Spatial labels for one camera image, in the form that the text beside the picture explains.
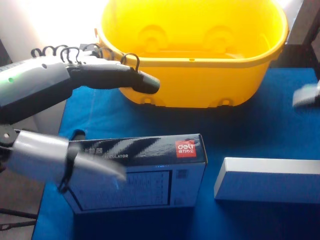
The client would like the black cable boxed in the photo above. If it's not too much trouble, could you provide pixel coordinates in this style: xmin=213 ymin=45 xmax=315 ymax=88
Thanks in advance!
xmin=0 ymin=207 xmax=38 ymax=220

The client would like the dark wooden furniture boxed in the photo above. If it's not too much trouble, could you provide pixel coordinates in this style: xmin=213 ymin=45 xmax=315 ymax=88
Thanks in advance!
xmin=271 ymin=0 xmax=320 ymax=70

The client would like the blue table cloth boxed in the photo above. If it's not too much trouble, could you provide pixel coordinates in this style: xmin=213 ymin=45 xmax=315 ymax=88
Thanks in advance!
xmin=32 ymin=67 xmax=320 ymax=240

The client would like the dark blue calculator box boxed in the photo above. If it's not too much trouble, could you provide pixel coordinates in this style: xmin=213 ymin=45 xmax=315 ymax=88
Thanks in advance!
xmin=59 ymin=133 xmax=209 ymax=215

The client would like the dark metal table bracket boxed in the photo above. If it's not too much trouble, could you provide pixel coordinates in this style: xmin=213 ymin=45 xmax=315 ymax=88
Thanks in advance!
xmin=71 ymin=129 xmax=86 ymax=142

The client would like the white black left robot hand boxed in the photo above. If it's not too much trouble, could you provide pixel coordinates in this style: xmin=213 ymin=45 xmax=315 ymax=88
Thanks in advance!
xmin=0 ymin=44 xmax=161 ymax=194

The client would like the yellow plastic basket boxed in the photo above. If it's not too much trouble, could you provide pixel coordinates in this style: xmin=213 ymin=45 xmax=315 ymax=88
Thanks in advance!
xmin=94 ymin=0 xmax=290 ymax=109

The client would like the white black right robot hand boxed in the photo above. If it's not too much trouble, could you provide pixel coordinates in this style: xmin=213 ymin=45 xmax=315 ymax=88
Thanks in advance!
xmin=291 ymin=79 xmax=320 ymax=109

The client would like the blue white box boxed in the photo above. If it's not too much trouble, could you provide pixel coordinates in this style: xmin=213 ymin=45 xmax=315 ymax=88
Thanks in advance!
xmin=213 ymin=156 xmax=320 ymax=205

